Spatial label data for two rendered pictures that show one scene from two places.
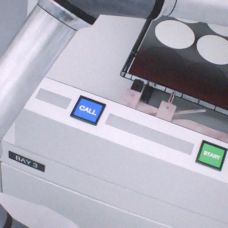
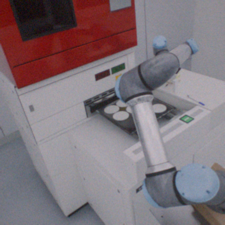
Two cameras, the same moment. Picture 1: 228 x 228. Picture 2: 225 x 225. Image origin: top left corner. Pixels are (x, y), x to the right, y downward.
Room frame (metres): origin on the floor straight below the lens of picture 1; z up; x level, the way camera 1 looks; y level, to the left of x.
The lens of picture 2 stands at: (0.27, 0.73, 1.70)
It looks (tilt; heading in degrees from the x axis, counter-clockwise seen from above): 32 degrees down; 317
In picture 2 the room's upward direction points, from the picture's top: 8 degrees counter-clockwise
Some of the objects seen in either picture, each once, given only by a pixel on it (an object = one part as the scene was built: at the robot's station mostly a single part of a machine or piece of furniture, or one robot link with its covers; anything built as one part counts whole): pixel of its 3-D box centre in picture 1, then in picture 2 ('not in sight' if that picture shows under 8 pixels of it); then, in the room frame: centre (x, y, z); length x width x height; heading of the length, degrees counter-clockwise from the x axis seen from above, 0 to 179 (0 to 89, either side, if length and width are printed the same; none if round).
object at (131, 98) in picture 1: (127, 107); not in sight; (0.86, -0.03, 0.89); 0.08 x 0.03 x 0.03; 169
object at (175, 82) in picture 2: not in sight; (173, 81); (0.94, -0.44, 1.03); 0.06 x 0.04 x 0.13; 169
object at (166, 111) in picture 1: (163, 120); not in sight; (0.84, -0.11, 0.89); 0.08 x 0.03 x 0.03; 169
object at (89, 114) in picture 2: not in sight; (113, 99); (1.30, -0.24, 0.89); 0.44 x 0.02 x 0.10; 79
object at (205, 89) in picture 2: not in sight; (185, 92); (0.92, -0.58, 0.89); 0.62 x 0.35 x 0.14; 169
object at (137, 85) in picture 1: (136, 87); not in sight; (0.92, -0.04, 0.90); 0.04 x 0.02 x 0.03; 169
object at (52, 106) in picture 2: not in sight; (87, 92); (1.35, -0.07, 1.02); 0.82 x 0.03 x 0.40; 79
